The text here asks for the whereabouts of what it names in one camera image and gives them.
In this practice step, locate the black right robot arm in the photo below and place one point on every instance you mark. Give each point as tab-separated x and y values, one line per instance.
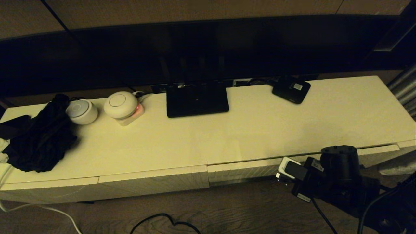
341	162

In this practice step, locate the pink white charging base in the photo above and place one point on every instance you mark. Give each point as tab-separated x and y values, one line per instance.
138	112

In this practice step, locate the black flat case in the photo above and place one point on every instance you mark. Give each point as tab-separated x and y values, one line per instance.
14	126

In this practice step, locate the dark angled frame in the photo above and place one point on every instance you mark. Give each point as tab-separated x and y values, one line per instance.
390	42

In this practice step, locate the black router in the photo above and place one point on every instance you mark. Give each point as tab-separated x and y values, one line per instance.
198	100

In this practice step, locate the silver vertical tubes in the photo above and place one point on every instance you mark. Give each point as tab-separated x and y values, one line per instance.
406	91

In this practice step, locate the black television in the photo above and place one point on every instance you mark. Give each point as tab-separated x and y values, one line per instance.
195	42

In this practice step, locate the black set-top box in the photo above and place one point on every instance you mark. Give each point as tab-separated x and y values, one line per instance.
291	91

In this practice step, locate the white pull-out drawer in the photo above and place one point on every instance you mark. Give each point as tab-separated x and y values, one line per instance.
243	170

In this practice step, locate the grey fuzzy rug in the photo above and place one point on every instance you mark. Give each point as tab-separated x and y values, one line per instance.
398	167

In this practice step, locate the small white round speaker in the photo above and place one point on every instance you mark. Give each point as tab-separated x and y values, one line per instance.
81	112

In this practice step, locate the black crumpled cloth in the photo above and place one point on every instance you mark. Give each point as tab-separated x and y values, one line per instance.
39	143

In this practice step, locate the large white round device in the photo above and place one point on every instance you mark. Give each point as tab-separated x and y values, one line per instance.
121	105

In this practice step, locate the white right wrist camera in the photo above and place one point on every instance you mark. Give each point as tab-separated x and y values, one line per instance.
294	170

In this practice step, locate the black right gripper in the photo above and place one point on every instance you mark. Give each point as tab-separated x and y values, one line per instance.
312	185

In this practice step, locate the white TV cabinet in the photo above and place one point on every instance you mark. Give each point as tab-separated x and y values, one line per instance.
195	146

